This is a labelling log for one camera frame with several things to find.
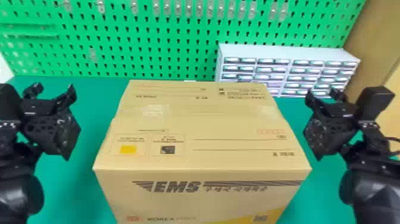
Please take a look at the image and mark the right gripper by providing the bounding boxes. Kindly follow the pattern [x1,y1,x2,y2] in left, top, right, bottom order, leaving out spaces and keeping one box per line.
[303,88,360,161]

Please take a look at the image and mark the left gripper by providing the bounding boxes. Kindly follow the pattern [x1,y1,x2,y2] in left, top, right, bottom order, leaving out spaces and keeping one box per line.
[20,82,82,161]

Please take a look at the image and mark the cardboard box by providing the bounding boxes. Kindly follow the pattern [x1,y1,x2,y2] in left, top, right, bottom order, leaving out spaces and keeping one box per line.
[92,79,313,224]

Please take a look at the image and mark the white drawer cabinet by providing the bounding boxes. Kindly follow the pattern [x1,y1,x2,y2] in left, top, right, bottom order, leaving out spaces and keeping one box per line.
[215,43,361,99]

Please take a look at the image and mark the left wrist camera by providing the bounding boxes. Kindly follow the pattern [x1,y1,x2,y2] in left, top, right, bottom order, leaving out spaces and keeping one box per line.
[0,83,23,122]

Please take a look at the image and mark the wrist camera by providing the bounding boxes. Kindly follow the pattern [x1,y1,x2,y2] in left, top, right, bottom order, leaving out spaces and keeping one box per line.
[0,83,23,122]
[354,86,395,122]

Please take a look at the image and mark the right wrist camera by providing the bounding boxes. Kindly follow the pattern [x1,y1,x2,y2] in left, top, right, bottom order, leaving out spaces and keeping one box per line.
[354,86,395,122]

